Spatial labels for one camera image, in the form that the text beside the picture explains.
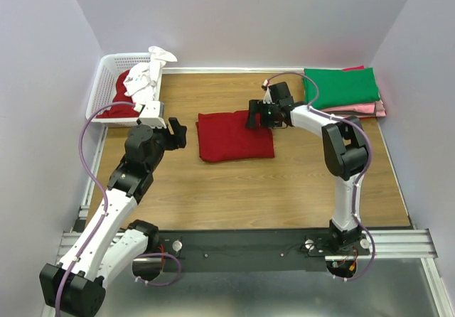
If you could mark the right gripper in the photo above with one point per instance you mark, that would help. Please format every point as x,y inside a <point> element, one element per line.
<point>254,108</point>

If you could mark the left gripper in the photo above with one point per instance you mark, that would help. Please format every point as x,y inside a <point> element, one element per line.
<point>176,140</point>

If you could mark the dark red t-shirt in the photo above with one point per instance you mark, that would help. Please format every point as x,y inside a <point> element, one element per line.
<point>224,137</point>

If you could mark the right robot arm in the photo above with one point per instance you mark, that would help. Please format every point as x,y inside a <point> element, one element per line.
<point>346,152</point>

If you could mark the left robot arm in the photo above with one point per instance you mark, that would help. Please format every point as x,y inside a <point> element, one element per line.
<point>77,284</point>

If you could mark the white t-shirt in basket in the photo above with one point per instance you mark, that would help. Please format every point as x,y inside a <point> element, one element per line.
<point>142,80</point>

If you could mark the red t-shirt in basket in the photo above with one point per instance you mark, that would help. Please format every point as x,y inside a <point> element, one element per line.
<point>120,111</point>

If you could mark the folded green t-shirt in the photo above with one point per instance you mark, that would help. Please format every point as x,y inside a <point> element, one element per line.
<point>332,88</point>

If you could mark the white plastic laundry basket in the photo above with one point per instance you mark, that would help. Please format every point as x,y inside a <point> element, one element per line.
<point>103,89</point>

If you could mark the folded magenta t-shirt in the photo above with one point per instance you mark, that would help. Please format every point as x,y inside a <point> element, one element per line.
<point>360,67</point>

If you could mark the folded mauve t-shirt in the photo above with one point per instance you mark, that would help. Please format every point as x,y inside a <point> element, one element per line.
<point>361,115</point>

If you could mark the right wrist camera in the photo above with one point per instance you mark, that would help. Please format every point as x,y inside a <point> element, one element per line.
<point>267,99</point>

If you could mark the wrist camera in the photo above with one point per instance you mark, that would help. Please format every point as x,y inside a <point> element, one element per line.
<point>151,114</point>
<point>267,99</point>

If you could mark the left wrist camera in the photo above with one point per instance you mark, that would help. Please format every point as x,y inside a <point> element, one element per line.
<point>151,114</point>

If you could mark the white wall trim strip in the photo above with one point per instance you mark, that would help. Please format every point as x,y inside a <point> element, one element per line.
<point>215,70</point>

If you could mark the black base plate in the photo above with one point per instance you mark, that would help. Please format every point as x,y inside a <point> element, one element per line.
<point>260,250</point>

